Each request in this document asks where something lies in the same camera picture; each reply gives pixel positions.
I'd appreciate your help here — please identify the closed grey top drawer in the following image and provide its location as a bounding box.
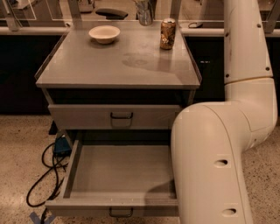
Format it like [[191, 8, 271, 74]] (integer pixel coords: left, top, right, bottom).
[[48, 104, 181, 130]]

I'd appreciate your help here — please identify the blue power adapter box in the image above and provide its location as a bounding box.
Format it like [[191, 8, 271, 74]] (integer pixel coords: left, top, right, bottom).
[[53, 136, 72, 158]]

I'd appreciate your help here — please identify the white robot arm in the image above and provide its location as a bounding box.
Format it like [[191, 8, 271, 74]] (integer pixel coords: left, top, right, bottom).
[[171, 0, 277, 224]]

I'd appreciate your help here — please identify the silver redbull can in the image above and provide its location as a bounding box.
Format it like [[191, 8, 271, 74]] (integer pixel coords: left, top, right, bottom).
[[136, 0, 153, 26]]

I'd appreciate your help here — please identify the white paper bowl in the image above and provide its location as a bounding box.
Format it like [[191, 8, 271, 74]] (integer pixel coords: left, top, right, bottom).
[[88, 25, 120, 45]]

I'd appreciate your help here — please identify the gold patterned soda can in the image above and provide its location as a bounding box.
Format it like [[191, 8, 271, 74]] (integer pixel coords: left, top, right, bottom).
[[160, 18, 176, 50]]

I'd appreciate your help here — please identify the grey metal drawer cabinet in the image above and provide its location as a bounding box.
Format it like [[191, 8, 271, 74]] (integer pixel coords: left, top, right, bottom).
[[37, 21, 201, 144]]

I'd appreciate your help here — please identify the open grey middle drawer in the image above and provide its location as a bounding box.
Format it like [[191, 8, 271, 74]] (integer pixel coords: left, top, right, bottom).
[[45, 140, 179, 218]]

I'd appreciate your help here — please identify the blue tape floor marker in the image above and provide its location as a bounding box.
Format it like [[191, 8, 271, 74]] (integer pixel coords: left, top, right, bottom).
[[29, 212, 55, 224]]

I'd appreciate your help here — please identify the black office chair seat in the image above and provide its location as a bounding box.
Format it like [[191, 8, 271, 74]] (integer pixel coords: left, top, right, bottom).
[[95, 8, 128, 20]]

